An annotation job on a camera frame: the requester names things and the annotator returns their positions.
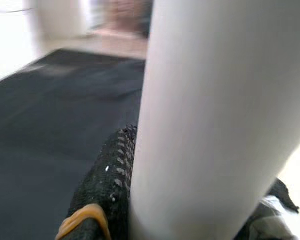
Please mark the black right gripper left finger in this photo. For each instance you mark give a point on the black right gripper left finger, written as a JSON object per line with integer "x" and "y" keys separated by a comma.
{"x": 107, "y": 180}

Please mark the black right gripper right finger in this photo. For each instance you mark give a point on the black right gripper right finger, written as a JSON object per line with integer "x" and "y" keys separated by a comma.
{"x": 282, "y": 192}

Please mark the white plastic table leg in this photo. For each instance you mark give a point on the white plastic table leg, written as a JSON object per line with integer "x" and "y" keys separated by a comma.
{"x": 215, "y": 112}

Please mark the yellow rubber band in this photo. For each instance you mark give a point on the yellow rubber band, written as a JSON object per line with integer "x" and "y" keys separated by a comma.
{"x": 77, "y": 217}

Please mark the black table cloth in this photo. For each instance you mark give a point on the black table cloth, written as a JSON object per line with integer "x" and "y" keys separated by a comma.
{"x": 52, "y": 112}

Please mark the beige patterned cloth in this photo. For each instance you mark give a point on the beige patterned cloth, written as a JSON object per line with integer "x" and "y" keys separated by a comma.
{"x": 120, "y": 42}

